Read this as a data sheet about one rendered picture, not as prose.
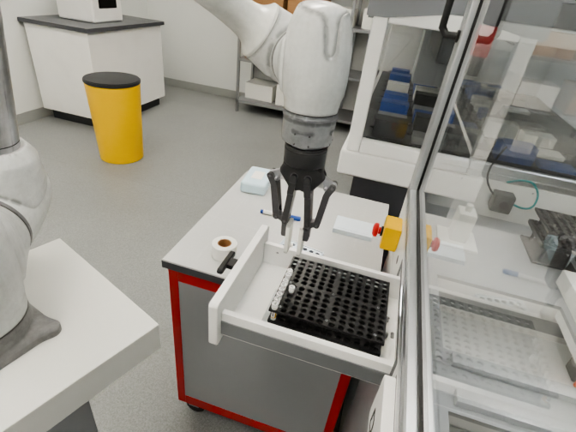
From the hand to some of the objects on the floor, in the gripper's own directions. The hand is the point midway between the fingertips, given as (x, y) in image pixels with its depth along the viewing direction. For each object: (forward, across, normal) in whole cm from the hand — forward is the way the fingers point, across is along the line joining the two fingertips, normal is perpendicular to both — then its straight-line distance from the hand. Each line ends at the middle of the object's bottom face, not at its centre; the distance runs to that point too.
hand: (295, 237), depth 76 cm
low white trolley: (+100, -10, +38) cm, 107 cm away
